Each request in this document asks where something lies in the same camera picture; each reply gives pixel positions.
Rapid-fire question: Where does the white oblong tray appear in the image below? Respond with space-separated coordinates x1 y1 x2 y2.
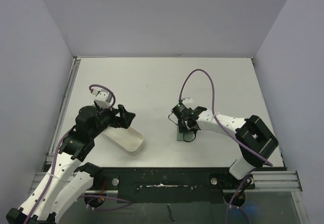
101 127 144 155

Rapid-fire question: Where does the black looped wire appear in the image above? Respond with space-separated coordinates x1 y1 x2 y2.
168 114 199 143

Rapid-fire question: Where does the aluminium left side rail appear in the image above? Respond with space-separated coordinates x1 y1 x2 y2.
45 57 81 165

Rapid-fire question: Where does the aluminium front rail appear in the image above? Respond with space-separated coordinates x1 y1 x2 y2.
248 171 303 192

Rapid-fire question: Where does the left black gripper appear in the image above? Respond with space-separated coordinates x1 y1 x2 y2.
90 103 135 138

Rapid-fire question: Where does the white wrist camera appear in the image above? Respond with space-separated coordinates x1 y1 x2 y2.
181 97 193 104
91 89 112 109

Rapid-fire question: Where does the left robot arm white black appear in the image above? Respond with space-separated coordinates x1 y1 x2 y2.
6 105 136 223

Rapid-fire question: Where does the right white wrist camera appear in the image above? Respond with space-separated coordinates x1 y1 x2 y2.
181 97 193 104

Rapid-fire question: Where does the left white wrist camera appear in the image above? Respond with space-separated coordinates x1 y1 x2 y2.
91 89 112 109

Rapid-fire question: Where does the green card holder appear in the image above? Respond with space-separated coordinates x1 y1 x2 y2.
177 126 196 143

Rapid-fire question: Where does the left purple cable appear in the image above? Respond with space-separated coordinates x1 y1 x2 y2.
30 83 132 212

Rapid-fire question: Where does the aluminium rail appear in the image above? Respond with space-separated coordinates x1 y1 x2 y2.
45 57 81 165
248 171 303 192

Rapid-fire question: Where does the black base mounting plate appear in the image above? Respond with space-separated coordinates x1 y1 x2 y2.
88 167 241 204

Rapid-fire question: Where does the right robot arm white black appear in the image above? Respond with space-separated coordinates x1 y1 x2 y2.
171 102 278 188

